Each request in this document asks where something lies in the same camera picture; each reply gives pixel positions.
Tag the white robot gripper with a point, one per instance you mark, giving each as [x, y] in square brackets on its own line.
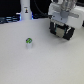
[66, 12]

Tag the black k-cup holder drawer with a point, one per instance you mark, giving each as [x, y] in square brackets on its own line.
[64, 31]

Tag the green-lidded white k-cup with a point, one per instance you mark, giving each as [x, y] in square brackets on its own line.
[29, 43]

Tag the black keyboard with blue light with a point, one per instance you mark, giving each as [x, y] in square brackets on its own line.
[10, 19]

